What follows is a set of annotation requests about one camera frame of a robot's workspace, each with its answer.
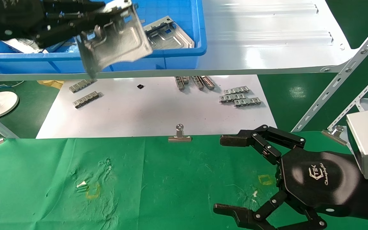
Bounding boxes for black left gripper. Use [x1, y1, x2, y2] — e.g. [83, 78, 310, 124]
[0, 0, 107, 49]

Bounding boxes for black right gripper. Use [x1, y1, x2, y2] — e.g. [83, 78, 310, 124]
[213, 124, 368, 230]

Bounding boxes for large sheet-metal bracket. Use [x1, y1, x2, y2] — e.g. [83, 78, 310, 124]
[76, 0, 154, 79]

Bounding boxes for yellow plastic bag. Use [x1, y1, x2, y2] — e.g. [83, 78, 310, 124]
[37, 80, 65, 89]

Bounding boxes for small grey metal connector strip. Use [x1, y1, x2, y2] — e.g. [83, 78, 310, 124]
[175, 76, 190, 91]
[234, 97, 262, 108]
[69, 79, 98, 94]
[201, 76, 216, 90]
[219, 93, 246, 104]
[73, 91, 103, 109]
[223, 86, 250, 95]
[192, 76, 205, 90]

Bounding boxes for green cloth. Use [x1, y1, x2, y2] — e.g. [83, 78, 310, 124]
[0, 131, 368, 230]

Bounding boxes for white paper sheet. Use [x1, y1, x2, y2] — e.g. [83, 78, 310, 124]
[36, 75, 278, 139]

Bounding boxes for blue plastic bin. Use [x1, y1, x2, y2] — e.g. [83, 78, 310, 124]
[0, 0, 208, 74]

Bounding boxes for white metal shelf board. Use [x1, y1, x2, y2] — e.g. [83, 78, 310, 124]
[0, 0, 362, 81]

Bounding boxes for metal bracket with dark flap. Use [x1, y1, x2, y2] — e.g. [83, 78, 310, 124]
[9, 38, 49, 54]

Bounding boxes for thin cables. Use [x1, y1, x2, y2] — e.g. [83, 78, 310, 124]
[0, 80, 25, 92]

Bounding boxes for metal bracket with square holes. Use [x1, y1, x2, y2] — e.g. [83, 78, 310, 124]
[142, 16, 195, 50]

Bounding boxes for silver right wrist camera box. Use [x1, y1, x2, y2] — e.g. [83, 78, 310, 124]
[346, 109, 368, 180]

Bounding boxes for short white slotted angle rail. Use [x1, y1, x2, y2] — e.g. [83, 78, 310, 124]
[327, 65, 368, 131]

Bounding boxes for long white slotted angle rail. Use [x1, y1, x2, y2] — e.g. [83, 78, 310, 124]
[291, 14, 368, 133]

